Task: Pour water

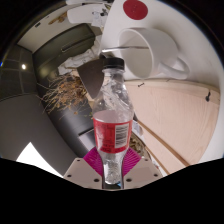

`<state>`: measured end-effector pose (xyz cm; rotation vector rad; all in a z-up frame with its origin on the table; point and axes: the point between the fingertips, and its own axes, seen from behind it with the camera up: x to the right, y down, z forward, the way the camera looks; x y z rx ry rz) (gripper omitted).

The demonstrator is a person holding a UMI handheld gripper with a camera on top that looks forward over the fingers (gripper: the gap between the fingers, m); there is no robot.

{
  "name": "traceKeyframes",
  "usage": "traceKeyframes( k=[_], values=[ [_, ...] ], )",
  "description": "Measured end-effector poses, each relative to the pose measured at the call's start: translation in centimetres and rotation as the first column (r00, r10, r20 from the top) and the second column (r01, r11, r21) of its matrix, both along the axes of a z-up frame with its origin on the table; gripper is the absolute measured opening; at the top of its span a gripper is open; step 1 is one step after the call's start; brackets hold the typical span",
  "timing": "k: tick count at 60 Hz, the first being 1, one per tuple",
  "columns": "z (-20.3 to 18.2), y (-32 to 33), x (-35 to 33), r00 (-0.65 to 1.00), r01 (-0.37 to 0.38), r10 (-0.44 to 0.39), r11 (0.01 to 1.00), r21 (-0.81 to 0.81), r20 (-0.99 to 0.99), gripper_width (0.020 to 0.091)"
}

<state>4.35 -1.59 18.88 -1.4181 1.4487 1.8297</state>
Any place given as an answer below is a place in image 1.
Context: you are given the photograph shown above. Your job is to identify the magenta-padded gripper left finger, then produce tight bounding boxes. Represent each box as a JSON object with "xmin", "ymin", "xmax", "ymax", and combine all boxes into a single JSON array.
[{"xmin": 63, "ymin": 147, "xmax": 104, "ymax": 188}]

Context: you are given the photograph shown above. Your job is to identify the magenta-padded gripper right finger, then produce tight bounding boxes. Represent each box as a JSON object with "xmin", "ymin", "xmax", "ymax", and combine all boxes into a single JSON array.
[{"xmin": 121, "ymin": 147, "xmax": 164, "ymax": 188}]

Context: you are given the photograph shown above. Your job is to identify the clear red-labelled drink bottle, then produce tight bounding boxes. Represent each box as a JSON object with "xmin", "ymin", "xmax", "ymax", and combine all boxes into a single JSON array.
[{"xmin": 92, "ymin": 57, "xmax": 135, "ymax": 186}]

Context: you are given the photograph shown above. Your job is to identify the long ceiling light strip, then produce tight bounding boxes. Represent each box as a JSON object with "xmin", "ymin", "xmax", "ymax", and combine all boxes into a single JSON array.
[{"xmin": 15, "ymin": 141, "xmax": 64, "ymax": 178}]

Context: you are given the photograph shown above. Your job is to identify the large wooden drawing board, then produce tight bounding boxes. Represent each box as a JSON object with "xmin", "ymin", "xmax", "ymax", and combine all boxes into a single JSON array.
[{"xmin": 124, "ymin": 79, "xmax": 222, "ymax": 176}]

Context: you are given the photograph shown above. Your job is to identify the dried plant in grey pot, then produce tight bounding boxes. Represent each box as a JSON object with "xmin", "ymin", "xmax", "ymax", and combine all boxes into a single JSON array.
[{"xmin": 36, "ymin": 58, "xmax": 108, "ymax": 116}]

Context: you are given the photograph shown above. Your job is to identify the white mug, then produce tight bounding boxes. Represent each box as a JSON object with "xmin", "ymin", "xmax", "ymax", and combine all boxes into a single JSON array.
[{"xmin": 118, "ymin": 27, "xmax": 191, "ymax": 81}]

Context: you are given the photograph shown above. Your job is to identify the metal spoon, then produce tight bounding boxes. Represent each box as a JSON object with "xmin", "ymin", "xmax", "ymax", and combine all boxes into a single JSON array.
[{"xmin": 101, "ymin": 45, "xmax": 149, "ymax": 53}]

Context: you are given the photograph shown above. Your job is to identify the wooden figure sculpture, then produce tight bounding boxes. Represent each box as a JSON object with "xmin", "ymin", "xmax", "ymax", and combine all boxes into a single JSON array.
[{"xmin": 48, "ymin": 13, "xmax": 68, "ymax": 26}]

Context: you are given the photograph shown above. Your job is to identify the flat round red coaster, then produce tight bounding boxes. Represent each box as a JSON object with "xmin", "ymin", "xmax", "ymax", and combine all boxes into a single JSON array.
[{"xmin": 122, "ymin": 0, "xmax": 149, "ymax": 21}]

